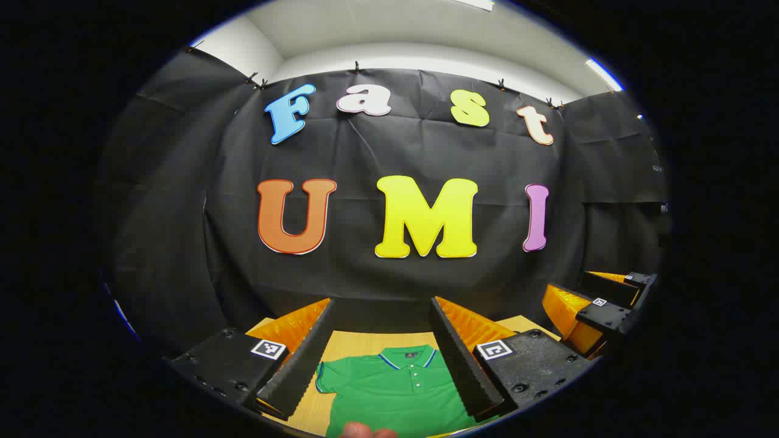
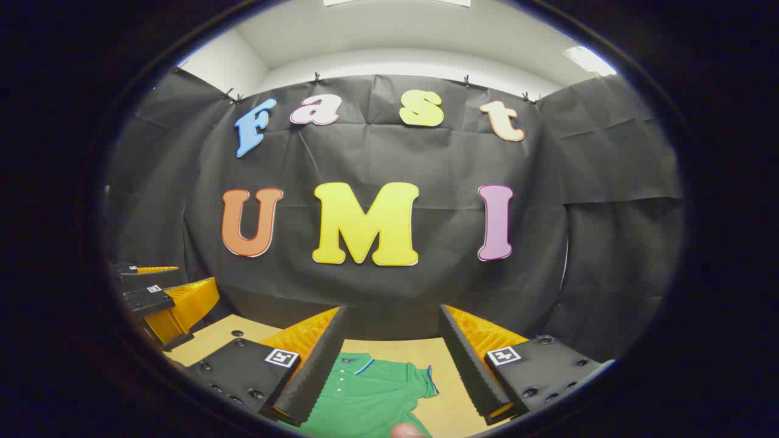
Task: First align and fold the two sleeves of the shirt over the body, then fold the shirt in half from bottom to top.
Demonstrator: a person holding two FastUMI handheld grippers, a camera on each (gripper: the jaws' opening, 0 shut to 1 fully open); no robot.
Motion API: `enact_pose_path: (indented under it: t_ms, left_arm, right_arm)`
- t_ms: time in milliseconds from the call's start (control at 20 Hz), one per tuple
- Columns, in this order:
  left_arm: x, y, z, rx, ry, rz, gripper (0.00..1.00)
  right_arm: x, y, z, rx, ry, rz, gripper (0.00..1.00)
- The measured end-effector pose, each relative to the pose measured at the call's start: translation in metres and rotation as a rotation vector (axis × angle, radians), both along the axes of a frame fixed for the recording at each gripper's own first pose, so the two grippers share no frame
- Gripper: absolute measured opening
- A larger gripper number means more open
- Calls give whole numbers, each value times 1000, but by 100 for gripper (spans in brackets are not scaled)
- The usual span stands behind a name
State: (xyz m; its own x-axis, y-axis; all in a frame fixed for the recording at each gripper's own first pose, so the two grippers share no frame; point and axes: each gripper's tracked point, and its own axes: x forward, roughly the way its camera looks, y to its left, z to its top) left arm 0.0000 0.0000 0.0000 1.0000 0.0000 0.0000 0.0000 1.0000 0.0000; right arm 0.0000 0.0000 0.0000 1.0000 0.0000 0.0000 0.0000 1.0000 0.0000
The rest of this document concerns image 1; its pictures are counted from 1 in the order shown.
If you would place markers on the row of black clips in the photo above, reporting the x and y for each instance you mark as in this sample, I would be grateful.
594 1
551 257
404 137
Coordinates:
356 67

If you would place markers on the ceiling light strip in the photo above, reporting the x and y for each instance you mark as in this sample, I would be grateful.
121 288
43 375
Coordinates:
604 74
478 3

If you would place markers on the black backdrop cloth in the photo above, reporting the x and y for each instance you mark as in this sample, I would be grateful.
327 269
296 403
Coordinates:
365 152

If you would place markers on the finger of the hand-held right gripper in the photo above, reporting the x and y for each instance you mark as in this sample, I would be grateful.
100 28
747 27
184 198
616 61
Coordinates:
608 287
608 316

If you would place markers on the green T-shirt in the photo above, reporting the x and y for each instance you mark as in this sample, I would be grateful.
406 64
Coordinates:
395 395

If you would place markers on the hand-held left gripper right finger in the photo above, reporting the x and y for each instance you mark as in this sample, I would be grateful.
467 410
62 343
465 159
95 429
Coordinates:
456 359

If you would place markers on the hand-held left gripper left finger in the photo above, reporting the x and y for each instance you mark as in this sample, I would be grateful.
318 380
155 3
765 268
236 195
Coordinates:
304 359

